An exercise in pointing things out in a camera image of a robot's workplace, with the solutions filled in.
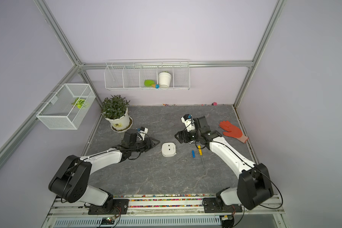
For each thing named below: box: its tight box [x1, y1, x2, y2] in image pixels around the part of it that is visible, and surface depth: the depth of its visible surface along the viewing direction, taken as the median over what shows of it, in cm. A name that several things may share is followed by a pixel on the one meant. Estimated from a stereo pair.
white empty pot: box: [158, 71, 172, 88], surface depth 95 cm
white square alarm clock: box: [161, 142, 177, 158], surface depth 93 cm
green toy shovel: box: [143, 79, 161, 89], surface depth 101 cm
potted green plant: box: [101, 94, 133, 133], surface depth 98 cm
